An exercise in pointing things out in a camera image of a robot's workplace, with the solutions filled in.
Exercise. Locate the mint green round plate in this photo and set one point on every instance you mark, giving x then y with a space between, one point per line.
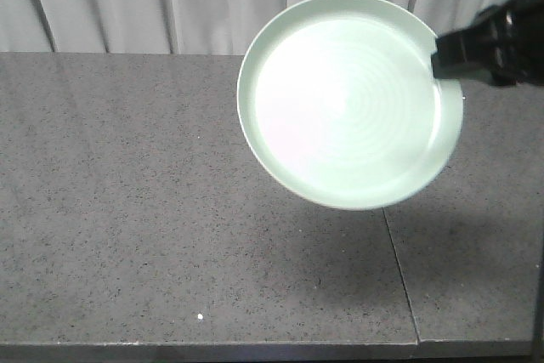
338 102

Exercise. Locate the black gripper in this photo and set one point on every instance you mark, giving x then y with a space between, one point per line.
505 48

